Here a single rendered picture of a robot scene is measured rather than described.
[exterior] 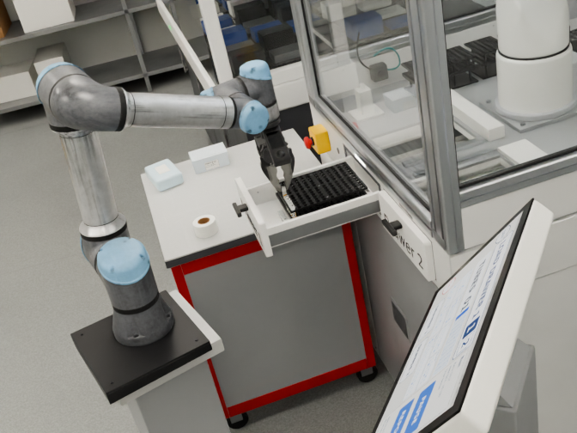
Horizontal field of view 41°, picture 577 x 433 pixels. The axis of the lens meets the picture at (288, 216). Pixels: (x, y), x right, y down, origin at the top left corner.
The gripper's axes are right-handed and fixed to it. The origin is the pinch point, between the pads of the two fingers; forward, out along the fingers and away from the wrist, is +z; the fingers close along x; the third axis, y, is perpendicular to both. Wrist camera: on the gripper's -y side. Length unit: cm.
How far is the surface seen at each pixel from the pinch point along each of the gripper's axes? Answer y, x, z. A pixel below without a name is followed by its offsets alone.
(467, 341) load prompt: -102, -4, -23
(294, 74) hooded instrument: 81, -28, 2
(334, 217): -11.4, -9.6, 7.2
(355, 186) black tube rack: -4.7, -18.9, 3.9
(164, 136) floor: 283, 19, 96
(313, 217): -11.1, -4.2, 5.3
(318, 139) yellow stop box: 30.9, -19.5, 4.7
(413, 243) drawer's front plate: -37.3, -21.2, 4.7
